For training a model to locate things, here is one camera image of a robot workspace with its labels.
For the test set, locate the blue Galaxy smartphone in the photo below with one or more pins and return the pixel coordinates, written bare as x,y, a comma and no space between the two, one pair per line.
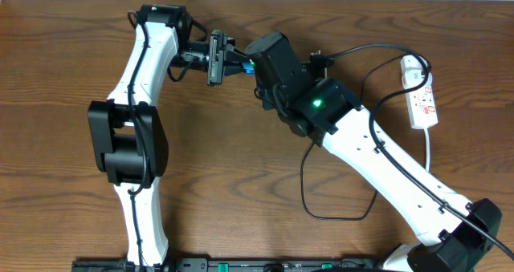
249,67

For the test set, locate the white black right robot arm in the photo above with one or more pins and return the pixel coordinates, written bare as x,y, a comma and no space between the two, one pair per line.
452,233

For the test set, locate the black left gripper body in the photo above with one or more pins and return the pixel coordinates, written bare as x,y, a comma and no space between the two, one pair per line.
217,58

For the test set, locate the white power strip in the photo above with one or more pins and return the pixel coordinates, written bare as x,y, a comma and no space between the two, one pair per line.
420,103

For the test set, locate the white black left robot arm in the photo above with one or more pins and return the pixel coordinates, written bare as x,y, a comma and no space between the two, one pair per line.
128,138

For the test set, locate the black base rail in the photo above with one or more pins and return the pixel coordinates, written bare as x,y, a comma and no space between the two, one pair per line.
206,265

